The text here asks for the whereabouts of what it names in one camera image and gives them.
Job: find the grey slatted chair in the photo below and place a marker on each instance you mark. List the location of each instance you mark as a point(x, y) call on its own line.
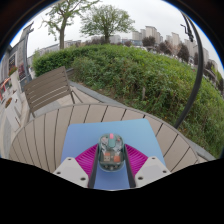
point(46, 88)

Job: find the black curved parasol pole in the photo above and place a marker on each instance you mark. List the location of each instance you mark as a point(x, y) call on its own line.
point(199, 66)

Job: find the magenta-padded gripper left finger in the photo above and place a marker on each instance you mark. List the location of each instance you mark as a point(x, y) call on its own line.
point(71, 170)

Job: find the transparent computer mouse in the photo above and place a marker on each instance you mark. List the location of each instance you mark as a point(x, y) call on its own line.
point(111, 153)

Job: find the blue mouse pad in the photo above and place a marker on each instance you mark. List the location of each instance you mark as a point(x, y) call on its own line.
point(83, 136)

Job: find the thin-leaved tree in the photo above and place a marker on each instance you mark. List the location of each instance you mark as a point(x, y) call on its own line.
point(62, 33)

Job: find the white planter box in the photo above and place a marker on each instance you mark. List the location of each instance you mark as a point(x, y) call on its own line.
point(11, 115)

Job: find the grey sign pillar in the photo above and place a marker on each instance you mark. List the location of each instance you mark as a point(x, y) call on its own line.
point(22, 53)

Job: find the dense leafy tree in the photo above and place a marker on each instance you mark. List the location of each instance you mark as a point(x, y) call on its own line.
point(106, 21)

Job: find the distant apartment buildings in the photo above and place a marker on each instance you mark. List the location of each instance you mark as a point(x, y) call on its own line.
point(150, 32)

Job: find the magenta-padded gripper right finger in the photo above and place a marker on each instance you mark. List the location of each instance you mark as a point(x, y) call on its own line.
point(151, 170)

